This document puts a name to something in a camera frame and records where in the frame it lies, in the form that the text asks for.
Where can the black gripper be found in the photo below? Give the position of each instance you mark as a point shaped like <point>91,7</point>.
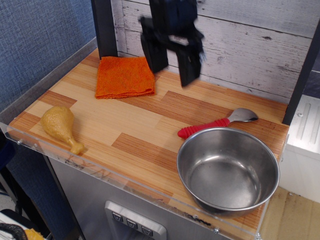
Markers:
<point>171,26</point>

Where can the silver steel bowl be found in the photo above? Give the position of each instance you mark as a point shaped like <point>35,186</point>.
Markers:
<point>228,172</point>

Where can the folded orange cloth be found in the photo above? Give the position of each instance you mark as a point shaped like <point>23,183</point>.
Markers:
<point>123,77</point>

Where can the plastic toy chicken drumstick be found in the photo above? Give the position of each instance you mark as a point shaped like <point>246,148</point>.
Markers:
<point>58,123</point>

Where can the white ribbed side box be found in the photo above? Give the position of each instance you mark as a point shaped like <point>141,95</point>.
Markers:
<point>300,159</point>

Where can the silver button control panel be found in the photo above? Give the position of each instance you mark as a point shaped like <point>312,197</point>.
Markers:
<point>126,224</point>

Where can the clear acrylic edge guard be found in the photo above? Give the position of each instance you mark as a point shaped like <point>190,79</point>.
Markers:
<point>161,197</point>

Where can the yellow object bottom left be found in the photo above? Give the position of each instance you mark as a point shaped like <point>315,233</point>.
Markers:
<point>31,234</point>

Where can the dark left vertical post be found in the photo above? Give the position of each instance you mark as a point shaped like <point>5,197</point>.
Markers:
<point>104,28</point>

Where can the dark vertical post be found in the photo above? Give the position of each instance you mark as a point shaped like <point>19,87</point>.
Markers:
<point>104,28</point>
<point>306,69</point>

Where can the red handled metal spoon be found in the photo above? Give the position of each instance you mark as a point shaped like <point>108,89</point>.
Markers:
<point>238,115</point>

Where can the dark right vertical post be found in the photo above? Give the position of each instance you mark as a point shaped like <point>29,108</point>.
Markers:
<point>306,69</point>

